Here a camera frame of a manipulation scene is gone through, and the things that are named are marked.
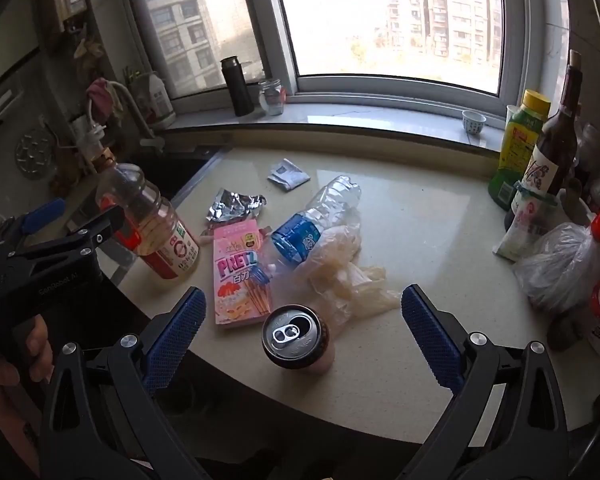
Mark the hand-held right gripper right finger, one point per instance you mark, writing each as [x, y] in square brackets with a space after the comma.
[430, 340]

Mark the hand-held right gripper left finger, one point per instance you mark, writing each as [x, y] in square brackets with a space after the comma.
[175, 340]

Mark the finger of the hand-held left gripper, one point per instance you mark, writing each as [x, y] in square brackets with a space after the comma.
[45, 215]
[65, 247]

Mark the dark soda can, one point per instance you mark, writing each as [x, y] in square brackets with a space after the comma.
[290, 335]

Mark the person's left forearm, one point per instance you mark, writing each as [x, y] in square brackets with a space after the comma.
[5, 445]

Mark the person's left hand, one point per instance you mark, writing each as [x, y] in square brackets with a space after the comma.
[37, 345]

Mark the round metal trivet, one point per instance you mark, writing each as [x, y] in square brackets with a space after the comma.
[34, 154]

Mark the pink snack box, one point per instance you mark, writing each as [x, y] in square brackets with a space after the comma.
[235, 280]

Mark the crumpled clear plastic bag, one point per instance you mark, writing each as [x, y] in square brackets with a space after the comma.
[342, 272]

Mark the pink cloth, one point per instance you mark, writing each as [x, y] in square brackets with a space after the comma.
[102, 97]

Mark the white kitchen faucet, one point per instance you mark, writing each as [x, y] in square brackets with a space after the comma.
[135, 110]

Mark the silver foil wrapper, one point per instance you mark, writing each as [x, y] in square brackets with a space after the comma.
[230, 207]

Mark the white pouch with green clip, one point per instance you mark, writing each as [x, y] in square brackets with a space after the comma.
[525, 225]

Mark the white detergent jug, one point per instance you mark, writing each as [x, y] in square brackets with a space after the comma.
[155, 102]

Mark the crushed blue-label water bottle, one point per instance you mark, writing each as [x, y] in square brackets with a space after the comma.
[300, 237]

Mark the beige hanging gloves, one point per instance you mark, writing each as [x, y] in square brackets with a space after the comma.
[90, 52]

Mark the folded white paper receipt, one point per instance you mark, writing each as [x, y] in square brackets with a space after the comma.
[287, 174]

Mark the green bottle with yellow cap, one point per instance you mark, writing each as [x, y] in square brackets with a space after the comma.
[517, 145]

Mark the small white teacup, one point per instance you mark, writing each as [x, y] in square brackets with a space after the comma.
[473, 122]

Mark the black thermos flask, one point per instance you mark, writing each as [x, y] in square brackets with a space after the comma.
[236, 87]

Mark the dark glass wine bottle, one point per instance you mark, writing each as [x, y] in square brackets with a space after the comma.
[560, 150]

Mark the empty glass jar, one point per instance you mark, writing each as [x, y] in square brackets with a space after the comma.
[271, 99]

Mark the window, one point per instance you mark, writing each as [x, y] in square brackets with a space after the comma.
[280, 35]

